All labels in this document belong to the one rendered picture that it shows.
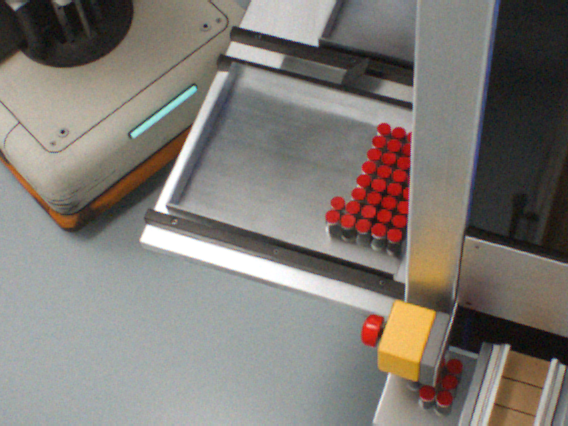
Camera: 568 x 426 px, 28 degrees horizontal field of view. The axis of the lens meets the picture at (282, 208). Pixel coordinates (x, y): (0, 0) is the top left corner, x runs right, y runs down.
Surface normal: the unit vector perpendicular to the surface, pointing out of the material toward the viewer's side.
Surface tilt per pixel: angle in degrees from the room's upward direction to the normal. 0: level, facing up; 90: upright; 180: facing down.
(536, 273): 90
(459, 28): 90
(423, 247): 90
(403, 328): 0
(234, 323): 0
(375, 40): 0
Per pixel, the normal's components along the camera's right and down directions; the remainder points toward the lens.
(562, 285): -0.34, 0.84
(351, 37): -0.07, -0.48
